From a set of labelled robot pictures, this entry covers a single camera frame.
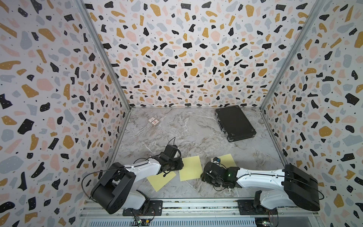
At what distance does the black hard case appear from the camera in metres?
1.02

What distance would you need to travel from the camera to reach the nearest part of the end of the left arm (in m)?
0.66

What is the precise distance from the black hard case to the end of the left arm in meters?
0.42
